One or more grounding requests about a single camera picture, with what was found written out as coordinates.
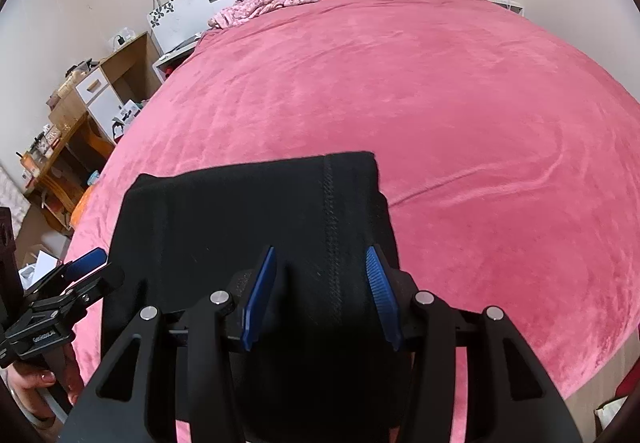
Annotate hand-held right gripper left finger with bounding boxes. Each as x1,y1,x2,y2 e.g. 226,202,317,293
62,245,278,443

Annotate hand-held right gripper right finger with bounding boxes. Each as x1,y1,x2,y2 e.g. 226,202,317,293
365,244,583,443

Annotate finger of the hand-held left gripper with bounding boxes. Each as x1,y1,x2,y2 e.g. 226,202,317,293
60,263,126,320
22,247,108,296

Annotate black pants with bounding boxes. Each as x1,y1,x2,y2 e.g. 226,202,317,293
100,150,421,443

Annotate person's left hand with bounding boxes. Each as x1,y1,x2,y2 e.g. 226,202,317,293
2,345,86,430

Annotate orange plastic stool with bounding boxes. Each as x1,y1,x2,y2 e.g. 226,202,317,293
70,186,98,229

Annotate wooden desk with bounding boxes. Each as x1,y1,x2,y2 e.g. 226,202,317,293
22,110,116,234

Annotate row of small jars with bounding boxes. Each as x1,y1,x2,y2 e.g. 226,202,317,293
20,120,71,174

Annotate white drawer cabinet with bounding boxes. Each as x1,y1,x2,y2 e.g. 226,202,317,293
75,70,123,134

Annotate wooden shelf unit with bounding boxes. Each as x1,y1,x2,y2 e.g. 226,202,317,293
97,32,163,144

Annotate pink fleece blanket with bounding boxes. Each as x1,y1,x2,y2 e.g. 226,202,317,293
65,0,640,443

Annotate white and grey nightstand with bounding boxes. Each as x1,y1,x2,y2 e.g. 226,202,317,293
152,38,201,84

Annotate pink patterned garment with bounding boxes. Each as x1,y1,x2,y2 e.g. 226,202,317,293
207,0,323,30

